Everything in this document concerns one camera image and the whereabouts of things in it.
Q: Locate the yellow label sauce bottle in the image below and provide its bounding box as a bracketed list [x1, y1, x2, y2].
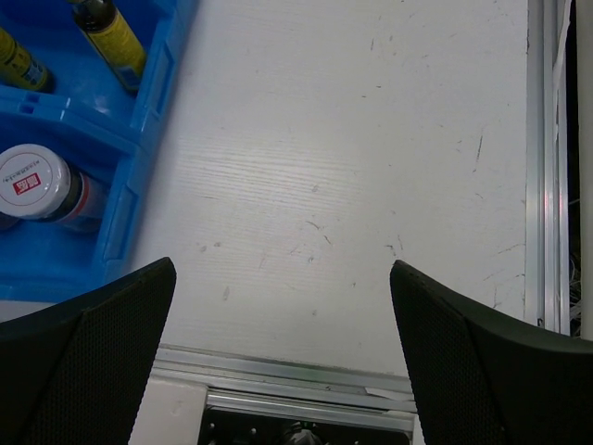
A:
[1, 29, 55, 93]
[69, 0, 147, 93]

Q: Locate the aluminium table edge rail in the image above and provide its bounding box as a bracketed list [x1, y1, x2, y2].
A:
[153, 345, 416, 413]

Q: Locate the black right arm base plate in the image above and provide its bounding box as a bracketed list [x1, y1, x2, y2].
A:
[197, 408, 410, 445]

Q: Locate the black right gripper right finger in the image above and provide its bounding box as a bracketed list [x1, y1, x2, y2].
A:
[390, 261, 592, 444]

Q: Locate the yellow label sauce bottle front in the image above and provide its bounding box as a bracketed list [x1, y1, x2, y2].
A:
[1, 29, 55, 93]

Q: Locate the aluminium side rail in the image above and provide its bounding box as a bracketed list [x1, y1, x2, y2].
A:
[524, 1, 572, 335]

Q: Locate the blue plastic divided bin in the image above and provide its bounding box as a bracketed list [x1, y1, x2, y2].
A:
[1, 1, 196, 303]

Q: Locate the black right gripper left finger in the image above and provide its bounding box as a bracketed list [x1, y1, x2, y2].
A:
[1, 258, 177, 444]

